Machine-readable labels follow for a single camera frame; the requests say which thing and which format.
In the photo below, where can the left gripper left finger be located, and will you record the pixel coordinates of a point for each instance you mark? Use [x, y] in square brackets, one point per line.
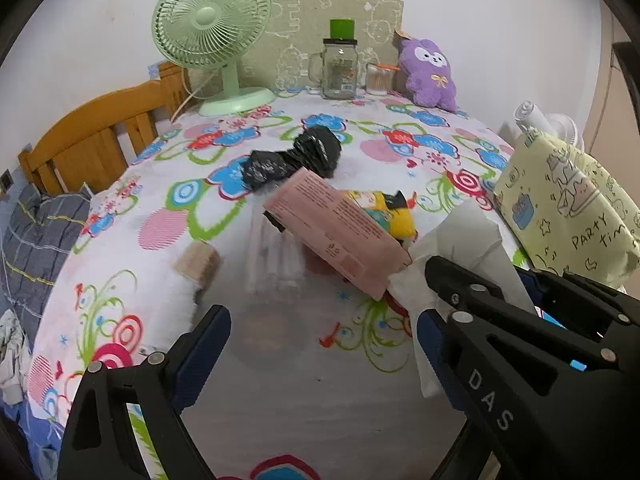
[99, 441]

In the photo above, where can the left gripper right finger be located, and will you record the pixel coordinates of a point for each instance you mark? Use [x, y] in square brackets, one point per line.
[435, 376]

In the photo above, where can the white cloth pad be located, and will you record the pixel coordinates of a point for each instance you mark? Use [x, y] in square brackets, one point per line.
[465, 249]

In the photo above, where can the yellow cartoon snack packet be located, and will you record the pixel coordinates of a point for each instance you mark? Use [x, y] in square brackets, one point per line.
[390, 211]

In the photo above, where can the pink packet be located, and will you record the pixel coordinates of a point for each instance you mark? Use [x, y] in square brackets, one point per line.
[338, 231]

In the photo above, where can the clear plastic pouch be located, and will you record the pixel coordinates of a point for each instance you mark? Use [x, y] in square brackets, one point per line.
[275, 265]

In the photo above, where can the white beige cloth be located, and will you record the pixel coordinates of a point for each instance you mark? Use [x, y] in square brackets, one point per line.
[195, 271]

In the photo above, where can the black plastic bag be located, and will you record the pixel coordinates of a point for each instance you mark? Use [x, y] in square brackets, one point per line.
[316, 149]

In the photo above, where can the crumpled white grey cloth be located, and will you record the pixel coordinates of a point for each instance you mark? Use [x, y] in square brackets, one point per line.
[15, 359]

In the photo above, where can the floral tablecloth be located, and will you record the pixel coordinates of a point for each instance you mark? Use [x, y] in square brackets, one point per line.
[317, 380]

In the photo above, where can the yellow cartoon storage box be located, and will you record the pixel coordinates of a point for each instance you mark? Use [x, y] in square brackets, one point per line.
[568, 213]

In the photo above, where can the grey plaid pillow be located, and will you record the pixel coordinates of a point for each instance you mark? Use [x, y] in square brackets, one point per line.
[36, 238]

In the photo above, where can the white standing fan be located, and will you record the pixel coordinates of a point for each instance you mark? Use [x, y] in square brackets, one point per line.
[529, 117]

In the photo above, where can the cotton swab container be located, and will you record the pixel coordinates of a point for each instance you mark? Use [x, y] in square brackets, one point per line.
[380, 78]

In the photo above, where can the beige door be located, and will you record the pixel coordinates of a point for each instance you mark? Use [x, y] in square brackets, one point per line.
[611, 130]

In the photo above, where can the purple plush bunny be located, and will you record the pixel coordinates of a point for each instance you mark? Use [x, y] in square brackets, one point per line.
[428, 74]

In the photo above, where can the glass mason jar mug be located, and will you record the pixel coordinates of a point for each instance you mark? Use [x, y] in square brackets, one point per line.
[335, 69]

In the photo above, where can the green patterned foam board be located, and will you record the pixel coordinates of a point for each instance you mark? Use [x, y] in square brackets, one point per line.
[297, 28]

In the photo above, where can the green desk fan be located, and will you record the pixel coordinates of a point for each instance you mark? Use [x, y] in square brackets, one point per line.
[214, 35]

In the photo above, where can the wall power socket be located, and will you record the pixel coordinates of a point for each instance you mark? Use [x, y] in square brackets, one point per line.
[6, 181]

